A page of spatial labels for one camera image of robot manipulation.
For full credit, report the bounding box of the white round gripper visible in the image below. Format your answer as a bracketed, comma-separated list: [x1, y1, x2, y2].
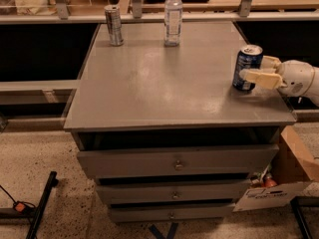
[239, 56, 315, 98]

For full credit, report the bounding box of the blue pepsi can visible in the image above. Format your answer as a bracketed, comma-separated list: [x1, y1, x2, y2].
[232, 45, 263, 92]

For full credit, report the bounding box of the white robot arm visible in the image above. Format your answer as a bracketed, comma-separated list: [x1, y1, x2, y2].
[239, 56, 319, 106]

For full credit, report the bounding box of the silver slim can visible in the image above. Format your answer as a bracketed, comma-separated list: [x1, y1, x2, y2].
[104, 5, 124, 46]

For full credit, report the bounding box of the top grey drawer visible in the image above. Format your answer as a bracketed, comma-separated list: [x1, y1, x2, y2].
[77, 144, 279, 178]

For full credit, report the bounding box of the grey drawer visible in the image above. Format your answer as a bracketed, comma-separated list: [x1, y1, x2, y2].
[97, 179, 248, 205]
[77, 144, 279, 178]
[108, 203, 235, 223]

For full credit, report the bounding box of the brown cardboard box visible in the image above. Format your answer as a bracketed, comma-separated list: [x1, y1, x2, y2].
[234, 126, 319, 212]

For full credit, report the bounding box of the orange bottle in box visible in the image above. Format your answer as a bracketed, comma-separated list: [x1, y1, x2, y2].
[263, 173, 277, 187]

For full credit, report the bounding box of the clear plastic water bottle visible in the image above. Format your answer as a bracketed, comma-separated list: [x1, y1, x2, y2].
[164, 0, 182, 46]

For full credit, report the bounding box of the grey drawer cabinet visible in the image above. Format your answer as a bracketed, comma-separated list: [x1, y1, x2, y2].
[65, 22, 294, 211]

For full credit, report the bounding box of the middle grey drawer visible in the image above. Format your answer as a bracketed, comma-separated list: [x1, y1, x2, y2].
[97, 179, 248, 205]

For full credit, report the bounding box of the bottom grey drawer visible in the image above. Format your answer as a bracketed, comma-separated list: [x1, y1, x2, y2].
[108, 203, 235, 223]

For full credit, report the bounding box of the black metal stand leg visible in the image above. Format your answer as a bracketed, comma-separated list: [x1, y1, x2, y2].
[0, 171, 59, 239]

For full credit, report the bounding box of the black frame right corner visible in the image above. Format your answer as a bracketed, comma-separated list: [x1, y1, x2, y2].
[290, 196, 319, 239]

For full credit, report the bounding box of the orange cable connector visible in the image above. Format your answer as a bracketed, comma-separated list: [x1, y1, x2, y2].
[13, 201, 35, 214]

